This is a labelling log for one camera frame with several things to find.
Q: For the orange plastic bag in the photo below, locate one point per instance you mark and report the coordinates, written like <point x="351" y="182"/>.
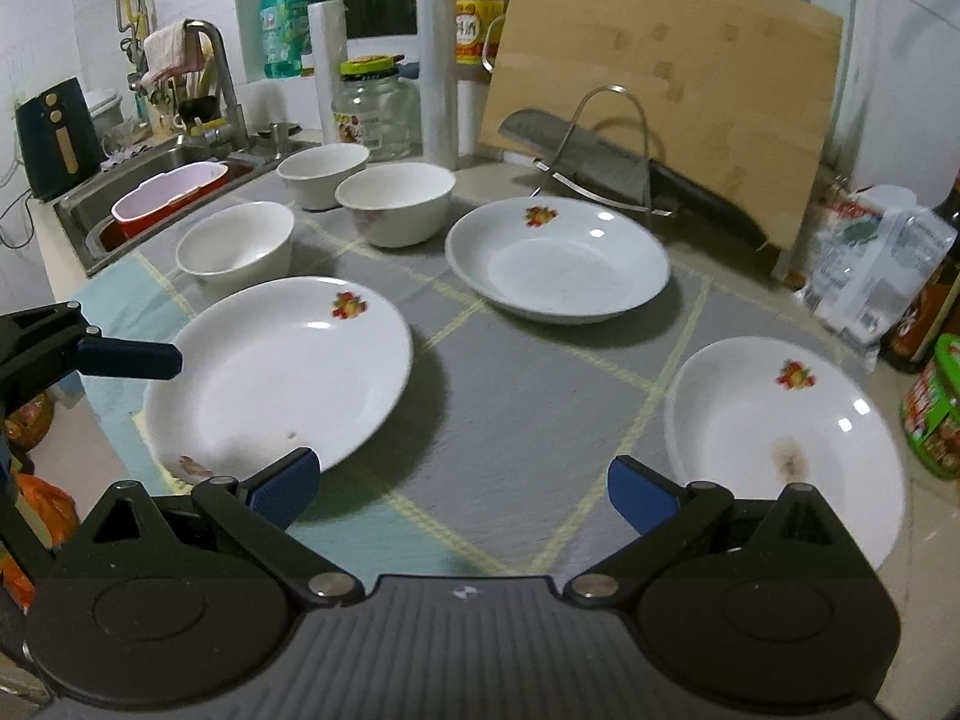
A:
<point x="37" y="510"/>

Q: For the white floral bowl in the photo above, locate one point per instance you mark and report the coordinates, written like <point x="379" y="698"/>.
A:
<point x="397" y="210"/>

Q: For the utensil holder with chopsticks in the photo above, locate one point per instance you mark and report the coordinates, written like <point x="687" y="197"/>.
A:
<point x="196" y="109"/>

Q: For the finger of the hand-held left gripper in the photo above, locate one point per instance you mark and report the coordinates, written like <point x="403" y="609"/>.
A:
<point x="19" y="532"/>
<point x="127" y="358"/>

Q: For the metal faucet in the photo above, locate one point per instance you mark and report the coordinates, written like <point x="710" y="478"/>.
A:
<point x="225" y="82"/>

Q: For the clear printed plastic bag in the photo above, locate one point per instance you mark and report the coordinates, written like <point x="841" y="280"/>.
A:
<point x="900" y="270"/>

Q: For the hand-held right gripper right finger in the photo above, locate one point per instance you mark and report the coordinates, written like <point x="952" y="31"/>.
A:
<point x="637" y="495"/>

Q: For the pink white dishcloth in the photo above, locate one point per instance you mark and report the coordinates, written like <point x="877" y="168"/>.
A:
<point x="169" y="52"/>

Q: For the tall white wrap roll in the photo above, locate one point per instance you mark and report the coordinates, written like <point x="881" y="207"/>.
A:
<point x="436" y="52"/>

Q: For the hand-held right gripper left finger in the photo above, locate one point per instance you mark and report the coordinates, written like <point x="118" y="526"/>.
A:
<point x="289" y="484"/>

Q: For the glass jar yellow lid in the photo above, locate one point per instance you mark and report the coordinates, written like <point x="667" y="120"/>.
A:
<point x="375" y="112"/>

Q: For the grey checked mat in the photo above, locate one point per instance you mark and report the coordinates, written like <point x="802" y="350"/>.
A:
<point x="525" y="405"/>

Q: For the white ceramic bowl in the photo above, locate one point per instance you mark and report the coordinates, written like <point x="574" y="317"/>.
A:
<point x="240" y="240"/>
<point x="315" y="172"/>

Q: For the wooden cutting board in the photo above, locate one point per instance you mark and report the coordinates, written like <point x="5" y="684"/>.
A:
<point x="675" y="52"/>

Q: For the green lid jar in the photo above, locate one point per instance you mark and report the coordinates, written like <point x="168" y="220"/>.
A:
<point x="937" y="405"/>

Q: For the clear bag of food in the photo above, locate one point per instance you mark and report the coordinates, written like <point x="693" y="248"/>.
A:
<point x="26" y="420"/>

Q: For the dark sauce bottle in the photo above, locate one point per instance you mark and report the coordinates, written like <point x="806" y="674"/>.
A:
<point x="930" y="315"/>

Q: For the oil bottle yellow label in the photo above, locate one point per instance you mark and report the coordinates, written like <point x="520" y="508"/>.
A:
<point x="476" y="30"/>

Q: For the green dish soap bottle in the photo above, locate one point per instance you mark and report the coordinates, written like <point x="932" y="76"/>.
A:
<point x="285" y="22"/>

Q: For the black air fryer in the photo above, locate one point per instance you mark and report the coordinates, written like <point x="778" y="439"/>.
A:
<point x="45" y="157"/>

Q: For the red white plastic packet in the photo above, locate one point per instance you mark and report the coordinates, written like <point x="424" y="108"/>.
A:
<point x="847" y="225"/>

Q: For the red and pink basin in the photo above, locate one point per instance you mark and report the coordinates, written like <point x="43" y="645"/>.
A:
<point x="172" y="191"/>

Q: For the white fruit print plate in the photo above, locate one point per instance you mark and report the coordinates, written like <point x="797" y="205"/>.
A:
<point x="285" y="375"/>
<point x="570" y="270"/>
<point x="750" y="420"/>

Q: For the short white wrap roll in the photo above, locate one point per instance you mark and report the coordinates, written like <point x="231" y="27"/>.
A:
<point x="327" y="67"/>

